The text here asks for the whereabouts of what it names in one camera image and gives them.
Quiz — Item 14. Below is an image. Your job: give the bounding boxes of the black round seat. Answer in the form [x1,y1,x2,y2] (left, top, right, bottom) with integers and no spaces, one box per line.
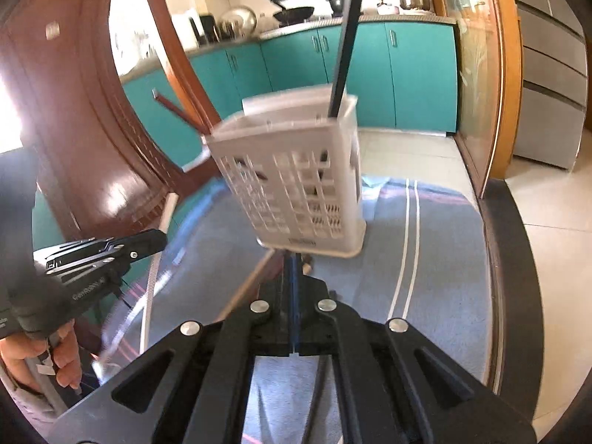
[481,179,543,403]

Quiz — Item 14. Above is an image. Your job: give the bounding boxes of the dark red chopstick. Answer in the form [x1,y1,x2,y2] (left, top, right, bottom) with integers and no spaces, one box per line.
[152,91,209,132]

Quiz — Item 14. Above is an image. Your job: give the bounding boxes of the black countertop appliance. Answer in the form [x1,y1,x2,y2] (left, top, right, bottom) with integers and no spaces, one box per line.
[199,14,219,42]

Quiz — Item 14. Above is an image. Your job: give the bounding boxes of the white plastic utensil basket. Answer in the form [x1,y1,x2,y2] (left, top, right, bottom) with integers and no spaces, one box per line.
[201,92,368,260]

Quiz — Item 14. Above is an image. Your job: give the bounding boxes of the teal base cabinets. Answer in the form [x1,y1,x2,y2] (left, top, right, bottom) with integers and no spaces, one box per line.
[120,21,458,172]

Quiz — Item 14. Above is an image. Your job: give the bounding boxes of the person's left hand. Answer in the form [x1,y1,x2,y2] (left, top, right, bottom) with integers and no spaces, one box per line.
[0,321,80,395]

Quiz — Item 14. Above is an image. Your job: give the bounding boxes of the carved wooden chair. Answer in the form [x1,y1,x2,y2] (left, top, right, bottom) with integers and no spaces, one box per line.
[0,0,223,287]

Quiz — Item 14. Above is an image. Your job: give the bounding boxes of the white electric kettle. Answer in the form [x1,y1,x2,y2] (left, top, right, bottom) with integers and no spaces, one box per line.
[172,11,204,47]

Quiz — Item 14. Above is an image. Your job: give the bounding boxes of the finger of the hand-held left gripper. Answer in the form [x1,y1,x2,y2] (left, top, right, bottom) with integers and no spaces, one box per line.
[34,230,168,287]

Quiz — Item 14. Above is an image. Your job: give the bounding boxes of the wood framed glass door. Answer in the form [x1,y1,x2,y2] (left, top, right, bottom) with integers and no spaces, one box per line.
[423,0,523,199]

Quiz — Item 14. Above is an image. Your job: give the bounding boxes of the blue striped cloth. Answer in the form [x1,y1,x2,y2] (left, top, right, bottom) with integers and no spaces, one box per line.
[92,173,491,444]

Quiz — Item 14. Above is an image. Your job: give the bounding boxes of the grey refrigerator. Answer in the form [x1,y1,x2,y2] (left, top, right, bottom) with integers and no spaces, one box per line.
[506,0,592,169]

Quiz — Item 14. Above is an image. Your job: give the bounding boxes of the round steel lid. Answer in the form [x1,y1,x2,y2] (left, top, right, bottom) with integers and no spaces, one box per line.
[217,6,257,38]

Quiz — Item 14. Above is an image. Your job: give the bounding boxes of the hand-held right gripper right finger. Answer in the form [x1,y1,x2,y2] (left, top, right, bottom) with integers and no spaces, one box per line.
[295,250,537,444]

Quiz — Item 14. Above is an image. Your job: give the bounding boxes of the black wok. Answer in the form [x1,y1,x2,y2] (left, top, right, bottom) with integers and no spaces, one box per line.
[273,6,315,24]

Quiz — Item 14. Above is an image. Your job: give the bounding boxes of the white chopstick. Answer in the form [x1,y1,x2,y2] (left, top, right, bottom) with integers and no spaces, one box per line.
[217,252,278,321]
[139,192,179,350]

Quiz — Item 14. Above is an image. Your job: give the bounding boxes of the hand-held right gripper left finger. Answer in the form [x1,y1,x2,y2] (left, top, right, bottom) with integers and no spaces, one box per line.
[48,250,296,444]

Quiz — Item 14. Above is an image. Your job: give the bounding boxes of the black chopstick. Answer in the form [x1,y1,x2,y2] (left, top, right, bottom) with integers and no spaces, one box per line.
[326,0,364,118]

